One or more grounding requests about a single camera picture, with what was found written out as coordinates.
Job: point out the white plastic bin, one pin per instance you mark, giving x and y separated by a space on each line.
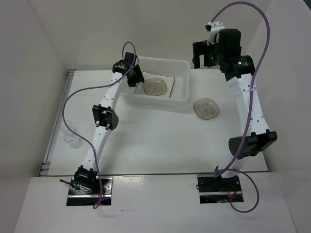
180 69

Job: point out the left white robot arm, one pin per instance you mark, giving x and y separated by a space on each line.
106 120

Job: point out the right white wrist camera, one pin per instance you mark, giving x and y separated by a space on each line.
213 28

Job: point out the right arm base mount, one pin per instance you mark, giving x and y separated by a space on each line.
218 190

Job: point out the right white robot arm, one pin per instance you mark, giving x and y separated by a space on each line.
223 49

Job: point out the clear plastic cup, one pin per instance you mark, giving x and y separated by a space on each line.
69 137

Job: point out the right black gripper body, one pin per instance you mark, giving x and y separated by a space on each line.
215 54

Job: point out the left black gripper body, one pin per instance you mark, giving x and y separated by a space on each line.
136 75

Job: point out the clear glass dish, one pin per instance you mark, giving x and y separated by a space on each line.
206 108
155 86

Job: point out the aluminium rail left edge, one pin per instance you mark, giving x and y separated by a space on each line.
44 169

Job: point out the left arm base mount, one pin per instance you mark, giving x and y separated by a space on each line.
82 196

